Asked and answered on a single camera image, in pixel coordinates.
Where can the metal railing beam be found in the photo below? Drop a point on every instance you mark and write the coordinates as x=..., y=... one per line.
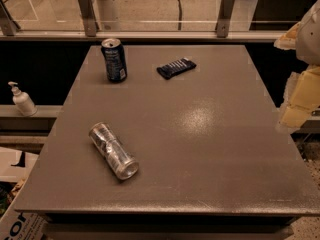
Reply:
x=151, y=36

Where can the silver redbull can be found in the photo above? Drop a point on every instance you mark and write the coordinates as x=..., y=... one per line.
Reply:
x=123, y=164

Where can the right metal railing bracket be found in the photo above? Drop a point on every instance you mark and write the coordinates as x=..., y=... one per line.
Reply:
x=224, y=18

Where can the far left railing bracket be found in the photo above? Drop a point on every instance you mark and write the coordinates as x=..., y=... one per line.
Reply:
x=8, y=26

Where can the blue soda can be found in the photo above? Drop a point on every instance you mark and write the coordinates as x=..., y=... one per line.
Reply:
x=115, y=62

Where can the dark blue snack wrapper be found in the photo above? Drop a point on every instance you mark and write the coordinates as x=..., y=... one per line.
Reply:
x=175, y=68

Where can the metal railing bracket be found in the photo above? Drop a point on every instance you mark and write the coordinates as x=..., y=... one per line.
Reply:
x=224, y=18
x=88, y=17

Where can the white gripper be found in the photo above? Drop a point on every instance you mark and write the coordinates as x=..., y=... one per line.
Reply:
x=310, y=39

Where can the white cardboard box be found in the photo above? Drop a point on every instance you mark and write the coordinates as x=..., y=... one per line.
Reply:
x=15, y=167

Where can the white pump dispenser bottle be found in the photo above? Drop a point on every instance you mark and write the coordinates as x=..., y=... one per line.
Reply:
x=22, y=100

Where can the left metal railing bracket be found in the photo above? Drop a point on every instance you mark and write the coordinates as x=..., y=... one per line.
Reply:
x=88, y=17

